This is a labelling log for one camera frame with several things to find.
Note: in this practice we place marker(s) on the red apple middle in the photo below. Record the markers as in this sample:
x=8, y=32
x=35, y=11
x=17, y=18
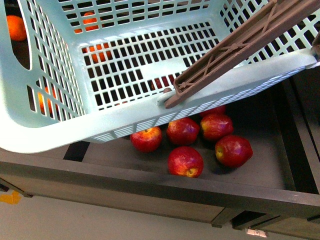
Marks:
x=182, y=132

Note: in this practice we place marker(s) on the red apple back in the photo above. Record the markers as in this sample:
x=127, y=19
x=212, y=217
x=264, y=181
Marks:
x=220, y=110

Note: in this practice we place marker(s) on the red apple under basket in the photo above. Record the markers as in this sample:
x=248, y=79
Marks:
x=162, y=82

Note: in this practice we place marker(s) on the black fruit display shelf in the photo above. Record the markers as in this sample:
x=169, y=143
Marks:
x=277, y=189

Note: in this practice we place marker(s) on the light teal plastic basket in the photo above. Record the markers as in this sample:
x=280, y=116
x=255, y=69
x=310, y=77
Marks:
x=148, y=39

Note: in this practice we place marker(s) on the orange fruit behind basket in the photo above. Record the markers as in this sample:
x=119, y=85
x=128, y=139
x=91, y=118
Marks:
x=90, y=23

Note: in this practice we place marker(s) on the orange fruit under basket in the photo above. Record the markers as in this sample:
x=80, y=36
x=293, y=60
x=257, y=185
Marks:
x=98, y=53

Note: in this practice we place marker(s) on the red apple left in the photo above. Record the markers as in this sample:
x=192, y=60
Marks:
x=148, y=140

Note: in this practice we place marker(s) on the orange fruit lower left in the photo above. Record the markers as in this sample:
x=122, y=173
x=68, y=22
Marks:
x=46, y=106

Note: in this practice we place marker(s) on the red apple upper right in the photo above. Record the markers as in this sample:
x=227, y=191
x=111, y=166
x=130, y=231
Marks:
x=216, y=126

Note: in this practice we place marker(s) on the red apple front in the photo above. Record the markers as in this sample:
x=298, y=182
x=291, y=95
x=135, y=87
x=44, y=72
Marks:
x=185, y=161

